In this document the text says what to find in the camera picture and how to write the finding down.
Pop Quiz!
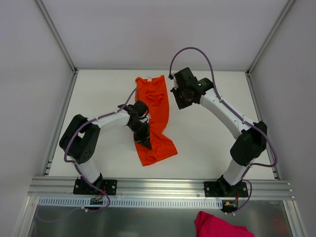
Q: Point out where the orange t-shirt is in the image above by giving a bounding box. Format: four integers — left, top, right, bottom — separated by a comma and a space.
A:
135, 75, 178, 166

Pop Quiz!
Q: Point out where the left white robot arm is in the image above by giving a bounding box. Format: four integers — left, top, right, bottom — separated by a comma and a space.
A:
59, 100, 152, 196

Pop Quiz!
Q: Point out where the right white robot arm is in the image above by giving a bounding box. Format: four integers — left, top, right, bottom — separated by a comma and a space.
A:
169, 67, 267, 197

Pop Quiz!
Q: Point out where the pink t-shirt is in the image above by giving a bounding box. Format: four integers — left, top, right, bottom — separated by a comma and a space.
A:
195, 211, 255, 237

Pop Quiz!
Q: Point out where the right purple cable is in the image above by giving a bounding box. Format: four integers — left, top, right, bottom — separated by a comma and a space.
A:
167, 46, 279, 178

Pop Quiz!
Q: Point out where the right aluminium frame post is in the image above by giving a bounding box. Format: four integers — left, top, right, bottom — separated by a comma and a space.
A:
246, 0, 296, 75

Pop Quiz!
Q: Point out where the aluminium frame post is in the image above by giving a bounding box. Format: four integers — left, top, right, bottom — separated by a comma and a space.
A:
34, 0, 77, 74
246, 0, 296, 75

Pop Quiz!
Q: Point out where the aluminium mounting rail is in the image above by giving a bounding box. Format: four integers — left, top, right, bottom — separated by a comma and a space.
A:
27, 176, 295, 200

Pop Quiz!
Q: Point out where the slotted white cable duct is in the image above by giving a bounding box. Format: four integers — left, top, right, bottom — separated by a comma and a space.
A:
38, 197, 223, 210

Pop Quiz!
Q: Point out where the left aluminium frame post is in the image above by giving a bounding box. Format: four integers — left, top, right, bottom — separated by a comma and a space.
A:
34, 0, 77, 74

